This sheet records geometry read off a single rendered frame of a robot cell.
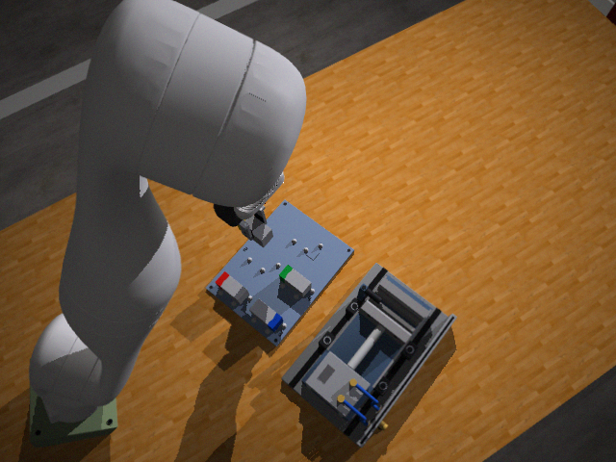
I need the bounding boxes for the grey metal blank with green end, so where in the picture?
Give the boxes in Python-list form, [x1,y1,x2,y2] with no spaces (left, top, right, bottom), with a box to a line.
[279,265,312,297]

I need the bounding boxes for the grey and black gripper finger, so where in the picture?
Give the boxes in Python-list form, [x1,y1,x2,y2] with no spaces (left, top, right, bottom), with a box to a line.
[254,205,267,224]
[239,220,254,241]

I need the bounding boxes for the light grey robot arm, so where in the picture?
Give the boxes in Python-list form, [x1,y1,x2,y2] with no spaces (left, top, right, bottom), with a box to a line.
[29,0,307,424]

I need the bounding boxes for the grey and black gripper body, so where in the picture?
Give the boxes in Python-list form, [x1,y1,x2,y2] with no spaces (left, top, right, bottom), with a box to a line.
[214,172,285,227]

